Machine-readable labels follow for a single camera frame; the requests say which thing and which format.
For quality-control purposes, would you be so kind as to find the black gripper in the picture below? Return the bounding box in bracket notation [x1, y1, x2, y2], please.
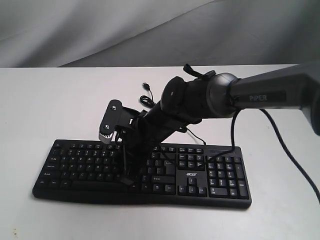
[115, 109, 187, 186]

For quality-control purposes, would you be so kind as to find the black acer keyboard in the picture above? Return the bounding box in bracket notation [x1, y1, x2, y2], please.
[32, 139, 252, 209]

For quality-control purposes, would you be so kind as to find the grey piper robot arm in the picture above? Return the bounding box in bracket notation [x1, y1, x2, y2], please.
[114, 62, 320, 185]

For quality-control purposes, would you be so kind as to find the grey backdrop cloth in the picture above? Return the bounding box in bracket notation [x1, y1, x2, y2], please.
[0, 0, 320, 68]

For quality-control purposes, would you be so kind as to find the black keyboard usb cable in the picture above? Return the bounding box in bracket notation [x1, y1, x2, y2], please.
[138, 81, 207, 146]

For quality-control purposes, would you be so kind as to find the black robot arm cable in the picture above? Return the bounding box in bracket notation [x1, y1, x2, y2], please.
[152, 98, 320, 201]

